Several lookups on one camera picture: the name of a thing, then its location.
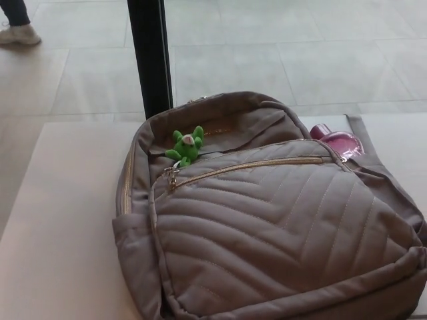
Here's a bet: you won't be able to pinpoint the black vertical window post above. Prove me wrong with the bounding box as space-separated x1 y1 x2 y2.
126 0 173 121

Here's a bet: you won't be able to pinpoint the purple transparent bottle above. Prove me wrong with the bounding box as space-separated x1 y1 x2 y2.
309 123 364 158

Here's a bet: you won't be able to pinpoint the white sneaker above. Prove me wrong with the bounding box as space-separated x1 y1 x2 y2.
0 25 42 45

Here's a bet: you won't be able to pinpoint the gold zipper pull clasp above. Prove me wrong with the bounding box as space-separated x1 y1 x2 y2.
162 165 180 195

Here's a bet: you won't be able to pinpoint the grey-brown quilted backpack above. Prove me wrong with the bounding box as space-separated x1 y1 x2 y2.
111 90 427 320

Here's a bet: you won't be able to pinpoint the person leg dark trousers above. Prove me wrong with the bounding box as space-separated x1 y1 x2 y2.
0 0 31 27

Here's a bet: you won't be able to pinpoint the green plush frog keychain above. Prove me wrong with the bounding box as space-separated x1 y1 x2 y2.
165 125 205 167

